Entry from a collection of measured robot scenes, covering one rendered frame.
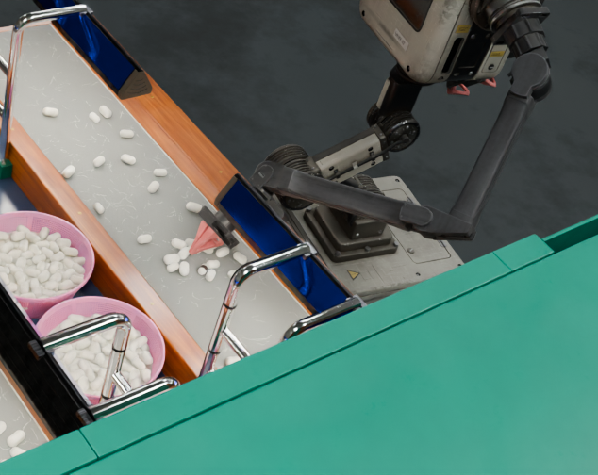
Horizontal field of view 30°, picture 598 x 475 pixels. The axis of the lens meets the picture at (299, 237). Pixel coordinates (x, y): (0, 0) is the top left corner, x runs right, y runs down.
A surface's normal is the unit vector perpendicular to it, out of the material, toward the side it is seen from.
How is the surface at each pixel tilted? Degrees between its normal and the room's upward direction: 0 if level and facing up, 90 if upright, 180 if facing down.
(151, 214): 0
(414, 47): 90
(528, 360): 0
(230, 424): 0
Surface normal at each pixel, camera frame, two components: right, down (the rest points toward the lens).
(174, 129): 0.26, -0.71
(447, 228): -0.30, -0.22
